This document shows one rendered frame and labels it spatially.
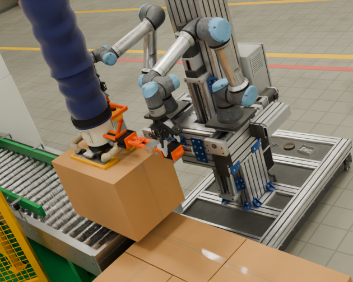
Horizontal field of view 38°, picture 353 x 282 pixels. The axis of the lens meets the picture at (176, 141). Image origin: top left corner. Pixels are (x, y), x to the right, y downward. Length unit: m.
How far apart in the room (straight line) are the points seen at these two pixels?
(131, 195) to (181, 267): 0.47
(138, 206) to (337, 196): 1.65
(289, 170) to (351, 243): 0.71
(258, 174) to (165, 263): 1.03
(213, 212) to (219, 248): 0.82
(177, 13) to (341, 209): 1.77
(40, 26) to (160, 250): 1.36
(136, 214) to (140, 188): 0.14
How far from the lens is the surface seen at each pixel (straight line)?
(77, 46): 2.66
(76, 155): 3.01
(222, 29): 2.55
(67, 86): 2.73
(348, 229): 3.63
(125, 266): 2.97
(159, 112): 2.36
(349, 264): 3.40
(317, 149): 4.04
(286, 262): 2.69
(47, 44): 2.65
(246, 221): 3.50
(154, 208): 2.88
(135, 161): 2.77
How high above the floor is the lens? 2.43
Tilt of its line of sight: 29 degrees down
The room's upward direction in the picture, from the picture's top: 18 degrees counter-clockwise
